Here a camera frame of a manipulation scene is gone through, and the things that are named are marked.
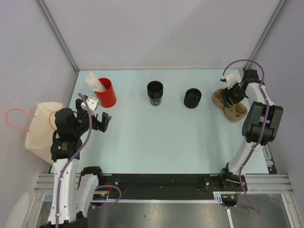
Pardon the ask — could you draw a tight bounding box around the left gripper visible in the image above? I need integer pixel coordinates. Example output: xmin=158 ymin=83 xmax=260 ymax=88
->
xmin=73 ymin=99 xmax=111 ymax=135

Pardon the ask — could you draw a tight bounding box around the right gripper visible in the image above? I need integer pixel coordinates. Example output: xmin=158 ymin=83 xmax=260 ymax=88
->
xmin=220 ymin=81 xmax=247 ymax=108

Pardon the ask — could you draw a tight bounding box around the brown pulp cup carrier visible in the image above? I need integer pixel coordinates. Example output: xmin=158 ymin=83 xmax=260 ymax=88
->
xmin=212 ymin=89 xmax=247 ymax=122

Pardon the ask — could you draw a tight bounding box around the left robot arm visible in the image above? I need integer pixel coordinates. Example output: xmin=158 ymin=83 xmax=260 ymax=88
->
xmin=43 ymin=96 xmax=111 ymax=228

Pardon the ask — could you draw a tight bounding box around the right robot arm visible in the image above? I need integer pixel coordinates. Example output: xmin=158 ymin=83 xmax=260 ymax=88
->
xmin=219 ymin=69 xmax=284 ymax=190

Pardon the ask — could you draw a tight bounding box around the red cylindrical straw holder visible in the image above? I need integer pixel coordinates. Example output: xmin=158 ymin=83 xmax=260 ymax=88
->
xmin=95 ymin=78 xmax=117 ymax=108

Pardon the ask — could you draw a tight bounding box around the tilted black ribbed cup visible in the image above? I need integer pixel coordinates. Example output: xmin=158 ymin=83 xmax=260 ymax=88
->
xmin=183 ymin=88 xmax=201 ymax=108

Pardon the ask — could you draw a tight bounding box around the upright black ribbed cup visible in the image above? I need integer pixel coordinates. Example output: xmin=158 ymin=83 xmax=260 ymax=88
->
xmin=147 ymin=81 xmax=163 ymax=106

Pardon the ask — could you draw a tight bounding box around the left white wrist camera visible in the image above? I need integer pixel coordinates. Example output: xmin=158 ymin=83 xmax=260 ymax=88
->
xmin=86 ymin=96 xmax=100 ymax=117

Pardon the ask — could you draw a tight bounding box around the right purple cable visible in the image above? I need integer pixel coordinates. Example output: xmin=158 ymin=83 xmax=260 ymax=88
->
xmin=223 ymin=59 xmax=270 ymax=214

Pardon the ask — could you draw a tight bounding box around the translucent bag with orange handles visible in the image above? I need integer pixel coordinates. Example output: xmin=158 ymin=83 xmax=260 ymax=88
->
xmin=5 ymin=101 xmax=68 ymax=164

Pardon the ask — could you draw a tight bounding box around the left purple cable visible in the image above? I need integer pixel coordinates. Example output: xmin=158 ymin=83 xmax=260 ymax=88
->
xmin=55 ymin=93 xmax=93 ymax=228

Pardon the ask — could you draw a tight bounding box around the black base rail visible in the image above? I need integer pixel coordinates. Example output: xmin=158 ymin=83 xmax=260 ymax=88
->
xmin=80 ymin=167 xmax=247 ymax=201

